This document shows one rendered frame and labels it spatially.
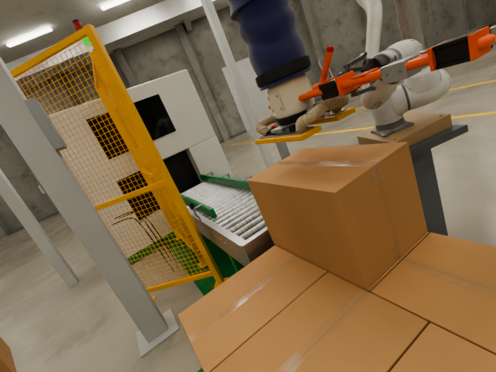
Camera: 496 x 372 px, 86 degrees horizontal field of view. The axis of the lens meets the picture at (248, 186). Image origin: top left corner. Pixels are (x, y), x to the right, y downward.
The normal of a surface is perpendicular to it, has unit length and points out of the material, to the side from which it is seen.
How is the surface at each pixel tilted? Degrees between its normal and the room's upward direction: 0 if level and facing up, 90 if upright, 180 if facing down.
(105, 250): 90
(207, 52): 90
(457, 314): 0
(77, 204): 90
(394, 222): 90
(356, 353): 0
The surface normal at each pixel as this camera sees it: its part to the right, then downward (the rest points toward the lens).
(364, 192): 0.47, 0.08
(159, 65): 0.16, 0.24
